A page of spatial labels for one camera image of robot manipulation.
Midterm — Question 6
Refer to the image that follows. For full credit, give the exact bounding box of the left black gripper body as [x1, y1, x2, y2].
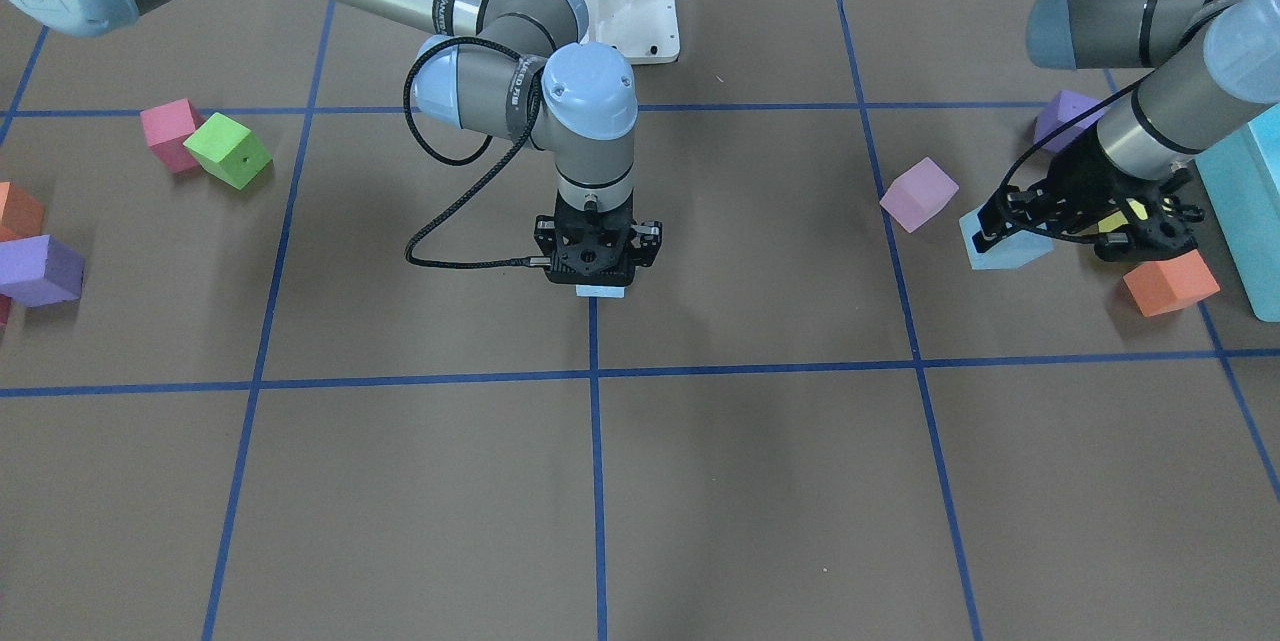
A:
[1039, 136, 1201, 262]

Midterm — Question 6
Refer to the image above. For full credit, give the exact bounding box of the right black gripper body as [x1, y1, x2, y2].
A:
[532, 202, 663, 287]

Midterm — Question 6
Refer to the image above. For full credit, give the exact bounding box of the light blue foam block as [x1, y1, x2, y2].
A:
[573, 284, 627, 299]

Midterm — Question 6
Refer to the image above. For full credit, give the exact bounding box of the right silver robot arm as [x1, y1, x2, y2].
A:
[8, 0, 664, 290]

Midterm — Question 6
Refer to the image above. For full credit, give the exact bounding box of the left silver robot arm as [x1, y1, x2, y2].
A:
[968, 0, 1277, 264]

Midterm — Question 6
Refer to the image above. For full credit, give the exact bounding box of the yellow foam block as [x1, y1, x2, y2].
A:
[1096, 200, 1148, 234]

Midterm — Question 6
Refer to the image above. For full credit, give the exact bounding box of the far orange foam block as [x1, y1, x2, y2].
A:
[1123, 249, 1221, 319]

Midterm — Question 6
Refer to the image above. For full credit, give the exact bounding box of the orange foam block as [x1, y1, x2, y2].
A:
[0, 180, 45, 243]
[1123, 249, 1221, 319]

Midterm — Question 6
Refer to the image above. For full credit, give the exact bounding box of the light purple foam block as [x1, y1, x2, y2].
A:
[879, 157, 959, 234]

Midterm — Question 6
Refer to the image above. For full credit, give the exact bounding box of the far purple foam block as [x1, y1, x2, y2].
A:
[1032, 90, 1106, 154]

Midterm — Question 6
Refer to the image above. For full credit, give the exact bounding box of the teal plastic tray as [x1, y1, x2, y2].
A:
[1196, 105, 1279, 322]

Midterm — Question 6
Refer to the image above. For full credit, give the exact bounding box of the green foam block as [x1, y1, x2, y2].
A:
[183, 113, 273, 191]

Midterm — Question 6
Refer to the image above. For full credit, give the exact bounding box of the dark pink foam block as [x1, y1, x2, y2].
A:
[140, 99, 205, 173]

